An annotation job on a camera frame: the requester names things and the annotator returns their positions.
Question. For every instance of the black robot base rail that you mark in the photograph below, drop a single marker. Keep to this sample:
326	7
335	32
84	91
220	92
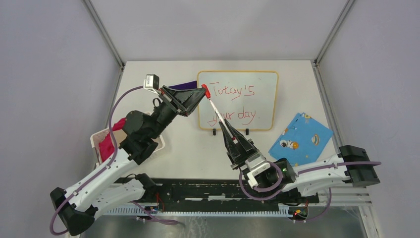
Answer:
214	195

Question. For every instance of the yellow framed whiteboard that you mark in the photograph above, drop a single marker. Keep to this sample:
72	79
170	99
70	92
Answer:
247	99

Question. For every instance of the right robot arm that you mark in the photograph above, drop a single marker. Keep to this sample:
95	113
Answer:
261	179

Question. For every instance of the beige cloth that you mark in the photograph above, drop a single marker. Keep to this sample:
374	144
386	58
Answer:
119	135

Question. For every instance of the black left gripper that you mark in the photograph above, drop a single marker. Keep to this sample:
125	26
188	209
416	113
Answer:
183	101

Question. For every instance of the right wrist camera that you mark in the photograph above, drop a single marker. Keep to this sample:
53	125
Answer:
255	165

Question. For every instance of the left aluminium frame post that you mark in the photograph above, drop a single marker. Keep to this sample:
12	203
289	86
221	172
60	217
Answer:
103	32

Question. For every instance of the white slotted cable duct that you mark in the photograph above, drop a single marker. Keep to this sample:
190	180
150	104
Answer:
132	210

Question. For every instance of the grey aluminium frame post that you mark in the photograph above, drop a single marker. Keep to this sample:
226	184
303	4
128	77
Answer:
333	32

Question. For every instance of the red capped whiteboard marker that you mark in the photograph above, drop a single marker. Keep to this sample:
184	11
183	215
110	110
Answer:
221	118

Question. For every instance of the purple cloth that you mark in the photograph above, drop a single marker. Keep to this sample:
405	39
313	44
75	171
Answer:
185	86

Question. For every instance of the blue cartoon print cloth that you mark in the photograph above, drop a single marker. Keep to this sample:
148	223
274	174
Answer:
302	141

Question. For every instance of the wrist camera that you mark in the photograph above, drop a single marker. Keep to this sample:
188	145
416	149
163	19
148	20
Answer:
255	165
151	83

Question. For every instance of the white plastic basket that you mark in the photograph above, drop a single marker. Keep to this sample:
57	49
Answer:
97	137

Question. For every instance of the red cloth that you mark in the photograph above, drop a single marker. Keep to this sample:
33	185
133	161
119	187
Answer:
106	147

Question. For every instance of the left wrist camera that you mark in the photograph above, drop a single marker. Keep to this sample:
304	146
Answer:
151	83

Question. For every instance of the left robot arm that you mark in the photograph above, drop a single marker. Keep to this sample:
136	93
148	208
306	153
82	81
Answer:
81	204

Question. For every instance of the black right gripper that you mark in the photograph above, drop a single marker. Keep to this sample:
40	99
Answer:
237	159

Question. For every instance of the red marker cap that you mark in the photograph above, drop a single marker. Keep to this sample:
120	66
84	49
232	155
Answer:
207	93

